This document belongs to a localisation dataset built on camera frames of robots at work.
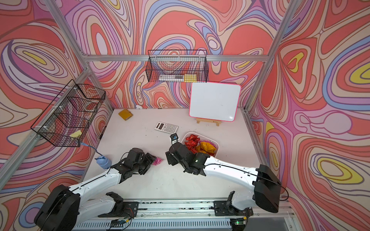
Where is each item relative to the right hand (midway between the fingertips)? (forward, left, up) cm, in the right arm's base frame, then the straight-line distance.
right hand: (173, 154), depth 77 cm
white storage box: (+14, -16, -12) cm, 24 cm away
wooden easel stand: (+30, -31, -11) cm, 45 cm away
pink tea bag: (+1, +11, -10) cm, 14 cm away
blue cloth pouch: (0, +41, -7) cm, 42 cm away
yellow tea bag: (+8, -20, -8) cm, 23 cm away
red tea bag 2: (+16, -12, -7) cm, 21 cm away
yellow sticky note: (+6, +48, +13) cm, 50 cm away
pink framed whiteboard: (+40, -29, +2) cm, 49 cm away
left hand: (+2, +12, -10) cm, 16 cm away
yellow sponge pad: (+44, +42, -13) cm, 62 cm away
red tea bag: (+11, -10, -7) cm, 17 cm away
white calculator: (+30, +7, -14) cm, 34 cm away
